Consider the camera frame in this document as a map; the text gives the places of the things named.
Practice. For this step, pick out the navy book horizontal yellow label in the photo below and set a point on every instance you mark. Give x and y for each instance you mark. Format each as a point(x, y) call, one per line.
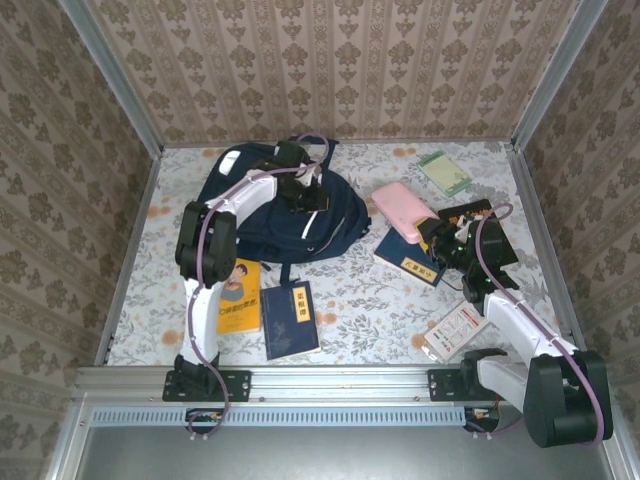
point(405, 260)

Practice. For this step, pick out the pink pencil case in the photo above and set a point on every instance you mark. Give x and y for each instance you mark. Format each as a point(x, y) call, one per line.
point(400, 205)

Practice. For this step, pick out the navy blue backpack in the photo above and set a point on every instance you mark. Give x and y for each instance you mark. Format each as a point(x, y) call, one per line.
point(280, 235)

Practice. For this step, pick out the black book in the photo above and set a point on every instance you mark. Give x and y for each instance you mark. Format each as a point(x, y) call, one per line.
point(475, 207)

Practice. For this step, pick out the green notebook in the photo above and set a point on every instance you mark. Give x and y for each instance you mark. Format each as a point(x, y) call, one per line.
point(445, 175)

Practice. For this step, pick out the white stationery packet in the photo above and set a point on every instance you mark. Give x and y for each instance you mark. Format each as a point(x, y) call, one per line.
point(452, 332)

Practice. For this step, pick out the yellow book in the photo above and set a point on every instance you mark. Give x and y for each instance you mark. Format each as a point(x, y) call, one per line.
point(242, 305)

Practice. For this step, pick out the navy book vertical yellow label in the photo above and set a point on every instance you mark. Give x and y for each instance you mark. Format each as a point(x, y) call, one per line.
point(290, 325)

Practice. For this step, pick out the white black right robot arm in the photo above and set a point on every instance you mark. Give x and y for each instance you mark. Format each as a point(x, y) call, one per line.
point(550, 400)

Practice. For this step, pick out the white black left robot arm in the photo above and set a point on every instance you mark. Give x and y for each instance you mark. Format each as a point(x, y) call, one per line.
point(220, 250)

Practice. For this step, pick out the grey metal panel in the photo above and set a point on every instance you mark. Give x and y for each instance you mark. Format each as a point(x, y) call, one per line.
point(325, 455)

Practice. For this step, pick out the aluminium side rail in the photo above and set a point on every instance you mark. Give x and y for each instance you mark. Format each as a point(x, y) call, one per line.
point(145, 200)
point(523, 170)

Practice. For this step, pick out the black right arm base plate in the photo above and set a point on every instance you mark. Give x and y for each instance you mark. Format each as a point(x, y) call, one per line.
point(440, 385)

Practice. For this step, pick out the aluminium table edge rail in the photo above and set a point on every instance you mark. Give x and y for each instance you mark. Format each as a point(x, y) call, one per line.
point(340, 380)

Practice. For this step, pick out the aluminium corner post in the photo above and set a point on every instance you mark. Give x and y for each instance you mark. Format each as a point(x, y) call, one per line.
point(115, 85)
point(555, 80)

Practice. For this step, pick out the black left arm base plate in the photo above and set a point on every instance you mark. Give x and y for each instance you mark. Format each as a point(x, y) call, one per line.
point(240, 385)

